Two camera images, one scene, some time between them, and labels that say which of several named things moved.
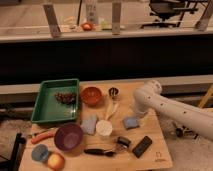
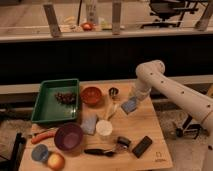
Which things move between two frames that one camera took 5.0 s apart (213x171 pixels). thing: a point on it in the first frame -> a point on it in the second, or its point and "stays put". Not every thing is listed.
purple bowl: [68, 137] stays put
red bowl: [91, 96] stays put
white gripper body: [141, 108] -> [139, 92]
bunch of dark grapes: [65, 97] stays put
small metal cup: [113, 91] stays put
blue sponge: [130, 122] -> [130, 105]
